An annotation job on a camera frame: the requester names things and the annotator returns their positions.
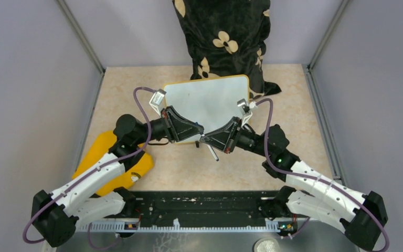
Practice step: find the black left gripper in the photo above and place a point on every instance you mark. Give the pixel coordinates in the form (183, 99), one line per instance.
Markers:
(176, 126)

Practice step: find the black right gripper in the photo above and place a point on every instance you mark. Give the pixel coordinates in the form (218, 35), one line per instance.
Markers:
(224, 138)

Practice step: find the yellow-framed whiteboard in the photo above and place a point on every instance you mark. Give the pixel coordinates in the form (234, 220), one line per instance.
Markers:
(209, 102)

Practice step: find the whiteboard marker pen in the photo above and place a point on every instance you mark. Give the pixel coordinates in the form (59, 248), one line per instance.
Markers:
(214, 154)

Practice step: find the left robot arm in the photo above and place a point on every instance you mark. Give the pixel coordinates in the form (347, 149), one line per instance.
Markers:
(58, 214)

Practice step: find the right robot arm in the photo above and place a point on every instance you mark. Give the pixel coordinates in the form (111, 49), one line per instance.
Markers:
(360, 217)

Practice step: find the black floral pillow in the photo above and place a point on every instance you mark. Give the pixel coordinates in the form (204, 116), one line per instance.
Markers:
(227, 38)

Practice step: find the round metal disc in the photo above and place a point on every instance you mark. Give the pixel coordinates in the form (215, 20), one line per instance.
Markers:
(266, 245)

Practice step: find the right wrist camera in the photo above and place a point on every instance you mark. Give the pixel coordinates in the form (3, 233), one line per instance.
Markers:
(246, 108)

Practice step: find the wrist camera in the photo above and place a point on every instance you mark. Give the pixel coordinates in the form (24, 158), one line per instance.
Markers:
(157, 101)
(246, 108)

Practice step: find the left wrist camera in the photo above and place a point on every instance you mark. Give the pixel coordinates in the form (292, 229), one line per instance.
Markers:
(157, 101)

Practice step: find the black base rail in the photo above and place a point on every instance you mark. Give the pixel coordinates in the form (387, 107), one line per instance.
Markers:
(209, 212)

